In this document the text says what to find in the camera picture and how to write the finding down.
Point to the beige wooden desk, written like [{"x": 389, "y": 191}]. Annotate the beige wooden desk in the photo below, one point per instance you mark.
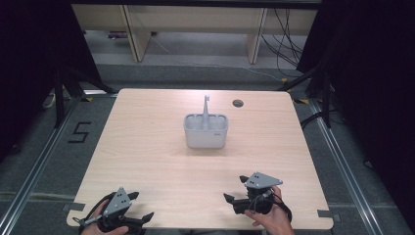
[{"x": 195, "y": 18}]

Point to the white toothbrush holder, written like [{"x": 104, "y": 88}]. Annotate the white toothbrush holder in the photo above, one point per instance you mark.
[{"x": 205, "y": 138}]

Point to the black curtain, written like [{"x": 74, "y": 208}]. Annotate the black curtain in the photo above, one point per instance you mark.
[
  {"x": 375, "y": 81},
  {"x": 29, "y": 65}
]

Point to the person's right hand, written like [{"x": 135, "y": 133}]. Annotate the person's right hand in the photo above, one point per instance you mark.
[{"x": 277, "y": 222}]

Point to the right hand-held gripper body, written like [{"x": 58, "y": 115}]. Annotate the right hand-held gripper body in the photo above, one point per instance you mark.
[{"x": 262, "y": 180}]

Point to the grey tape patch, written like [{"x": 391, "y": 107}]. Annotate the grey tape patch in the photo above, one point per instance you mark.
[
  {"x": 74, "y": 206},
  {"x": 328, "y": 214}
]

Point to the black metal stand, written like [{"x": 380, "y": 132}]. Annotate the black metal stand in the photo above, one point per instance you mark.
[
  {"x": 59, "y": 98},
  {"x": 326, "y": 98}
]

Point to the metal floor rail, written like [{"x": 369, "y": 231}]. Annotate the metal floor rail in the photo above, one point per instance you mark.
[
  {"x": 342, "y": 163},
  {"x": 36, "y": 166}
]

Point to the yellow black floor tape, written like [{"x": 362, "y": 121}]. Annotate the yellow black floor tape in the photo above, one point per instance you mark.
[
  {"x": 301, "y": 101},
  {"x": 86, "y": 99}
]

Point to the person's left hand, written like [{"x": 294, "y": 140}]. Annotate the person's left hand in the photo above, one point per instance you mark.
[{"x": 94, "y": 230}]

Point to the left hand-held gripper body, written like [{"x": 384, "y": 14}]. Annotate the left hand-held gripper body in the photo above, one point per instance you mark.
[{"x": 119, "y": 202}]

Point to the white electric toothbrush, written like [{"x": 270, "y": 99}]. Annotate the white electric toothbrush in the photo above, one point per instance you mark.
[{"x": 206, "y": 111}]

